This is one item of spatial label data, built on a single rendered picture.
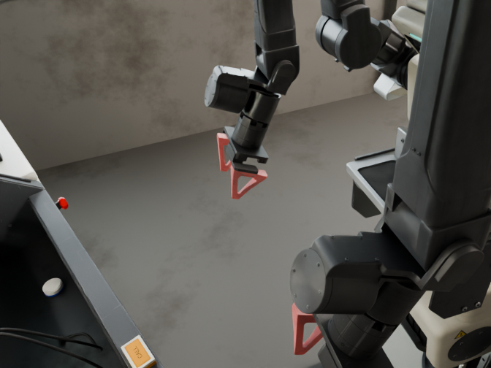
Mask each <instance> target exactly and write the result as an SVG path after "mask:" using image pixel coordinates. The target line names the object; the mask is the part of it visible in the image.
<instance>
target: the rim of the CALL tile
mask: <svg viewBox="0 0 491 368"><path fill-rule="evenodd" d="M137 338H138V339H139V341H140V342H141V343H142V345H143V347H144V349H145V350H146V351H147V353H148V355H149V356H150V357H151V359H150V360H149V361H147V362H145V363H144V364H143V365H142V366H140V367H138V368H146V367H147V366H148V365H150V364H151V363H153V362H154V361H155V358H154V357H153V355H152V353H151V352H150V351H149V349H148V347H147V346H146V344H145V343H144V342H143V340H142V338H141V337H140V335H138V336H137V337H135V338H134V339H133V340H131V341H129V342H128V343H126V344H125V345H123V346H122V347H121V349H122V351H123V352H124V354H125V356H126V357H127V359H128V360H129V363H130V364H131V366H132V367H133V368H136V366H135V365H134V363H133V361H132V360H131V358H130V357H129V354H128V353H127V352H126V350H125V348H124V347H126V346H127V345H128V344H130V343H131V342H133V341H134V340H136V339H137Z"/></svg>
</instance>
